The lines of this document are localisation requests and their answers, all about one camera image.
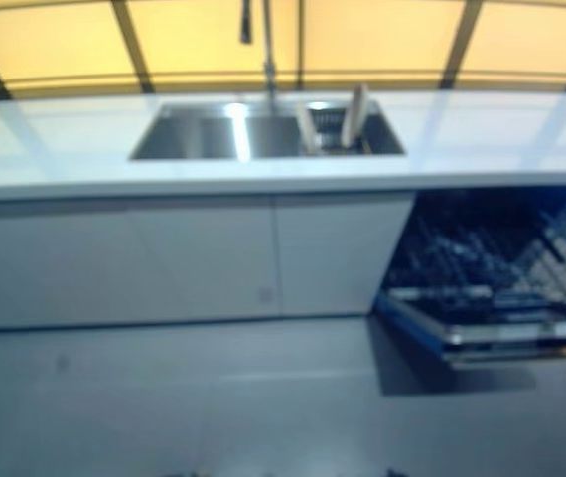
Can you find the open built-in dishwasher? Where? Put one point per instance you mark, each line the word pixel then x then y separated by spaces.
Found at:
pixel 486 278

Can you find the dishwasher drop-down door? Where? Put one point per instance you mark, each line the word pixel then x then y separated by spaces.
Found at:
pixel 491 325

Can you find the white cabinet door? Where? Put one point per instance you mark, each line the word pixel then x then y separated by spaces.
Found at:
pixel 335 253
pixel 114 261

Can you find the white dinner plate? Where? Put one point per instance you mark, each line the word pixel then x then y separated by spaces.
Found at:
pixel 354 116
pixel 307 130

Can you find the stainless steel kitchen sink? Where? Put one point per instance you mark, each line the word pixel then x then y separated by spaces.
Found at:
pixel 198 136

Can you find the chrome pull-down kitchen faucet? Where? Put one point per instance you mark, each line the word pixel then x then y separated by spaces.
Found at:
pixel 268 59

